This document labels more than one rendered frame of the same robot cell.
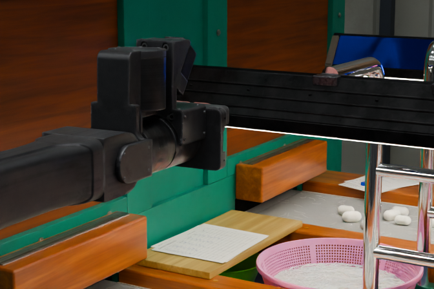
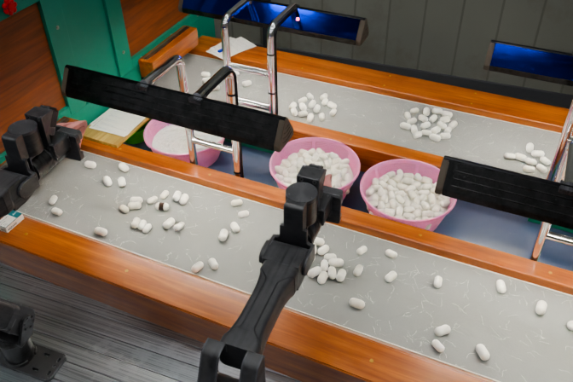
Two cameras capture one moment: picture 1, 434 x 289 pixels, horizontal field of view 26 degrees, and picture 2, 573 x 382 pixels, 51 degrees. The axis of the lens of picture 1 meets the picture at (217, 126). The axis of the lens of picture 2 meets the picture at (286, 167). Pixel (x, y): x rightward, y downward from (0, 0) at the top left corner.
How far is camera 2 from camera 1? 0.71 m
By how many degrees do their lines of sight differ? 28
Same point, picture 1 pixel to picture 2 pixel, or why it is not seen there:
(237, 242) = (135, 118)
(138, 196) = (76, 103)
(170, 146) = (50, 163)
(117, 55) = (10, 139)
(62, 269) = not seen: hidden behind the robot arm
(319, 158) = (192, 39)
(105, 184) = (14, 204)
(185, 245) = (107, 122)
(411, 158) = not seen: outside the picture
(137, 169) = (31, 188)
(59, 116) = (16, 84)
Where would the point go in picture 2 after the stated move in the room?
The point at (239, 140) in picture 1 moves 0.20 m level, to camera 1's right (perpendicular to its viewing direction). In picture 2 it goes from (140, 43) to (197, 40)
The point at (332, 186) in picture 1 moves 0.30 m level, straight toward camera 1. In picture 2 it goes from (202, 51) to (192, 92)
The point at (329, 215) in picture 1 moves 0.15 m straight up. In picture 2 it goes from (196, 77) to (192, 39)
